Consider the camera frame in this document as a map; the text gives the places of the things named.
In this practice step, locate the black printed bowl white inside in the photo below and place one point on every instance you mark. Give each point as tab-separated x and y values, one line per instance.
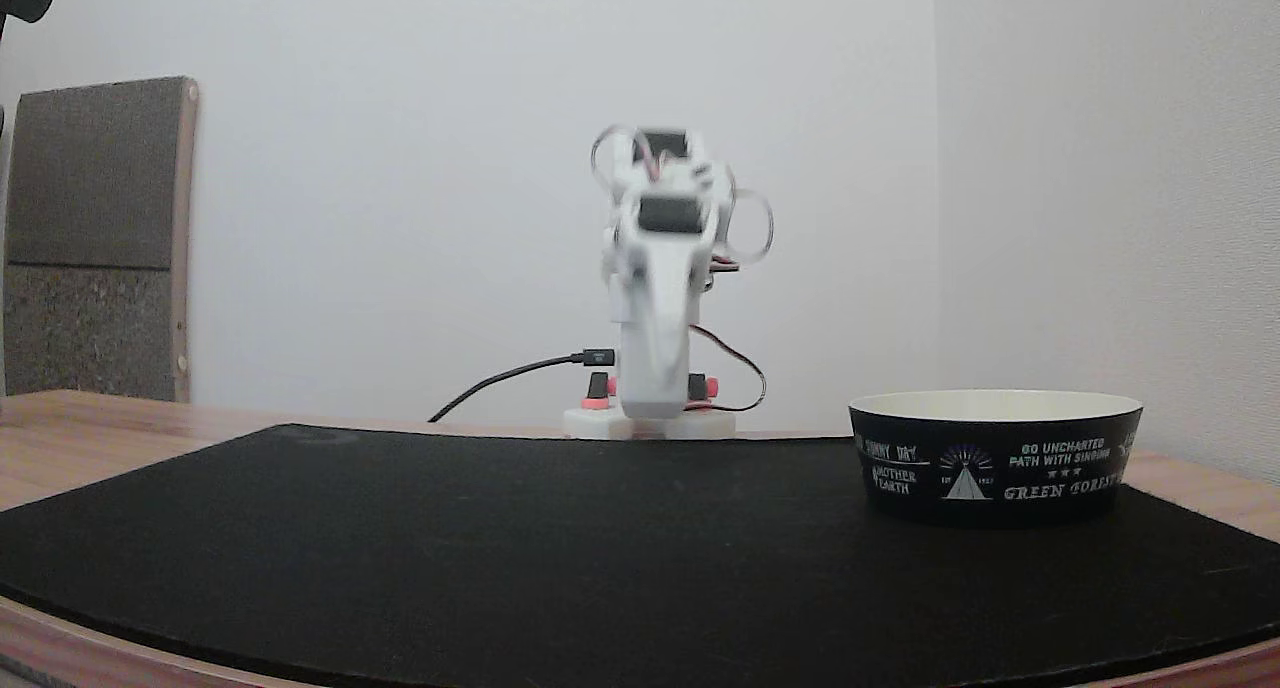
995	468

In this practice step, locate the black clamp with red pad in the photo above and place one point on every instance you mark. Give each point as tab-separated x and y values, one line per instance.
597	388
706	387

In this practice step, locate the black desk mat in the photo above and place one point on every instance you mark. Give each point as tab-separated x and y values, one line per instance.
400	558

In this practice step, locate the grey board with wooden frame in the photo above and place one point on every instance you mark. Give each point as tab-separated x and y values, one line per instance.
90	238

